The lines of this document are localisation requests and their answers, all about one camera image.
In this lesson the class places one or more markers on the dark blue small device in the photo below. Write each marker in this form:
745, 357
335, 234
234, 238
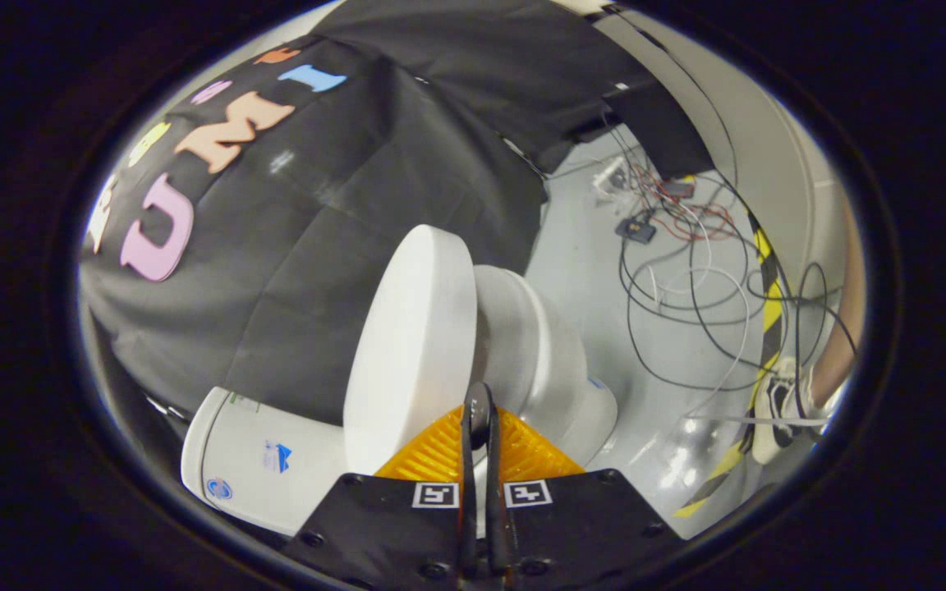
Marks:
636, 228

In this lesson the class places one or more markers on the black backdrop cloth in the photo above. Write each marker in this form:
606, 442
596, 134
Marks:
317, 246

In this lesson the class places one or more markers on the person's shoe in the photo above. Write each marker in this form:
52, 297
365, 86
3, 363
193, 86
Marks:
769, 431

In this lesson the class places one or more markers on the white toilet lid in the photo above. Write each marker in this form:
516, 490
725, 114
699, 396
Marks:
411, 345

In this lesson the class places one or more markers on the yellow black floor tape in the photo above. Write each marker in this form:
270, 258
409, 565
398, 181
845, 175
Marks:
773, 295

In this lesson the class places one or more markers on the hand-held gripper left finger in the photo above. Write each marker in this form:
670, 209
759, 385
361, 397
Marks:
374, 525

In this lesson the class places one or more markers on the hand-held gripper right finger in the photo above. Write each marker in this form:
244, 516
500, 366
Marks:
588, 525

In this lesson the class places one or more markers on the white ceramic toilet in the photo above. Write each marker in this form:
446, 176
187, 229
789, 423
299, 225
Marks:
539, 353

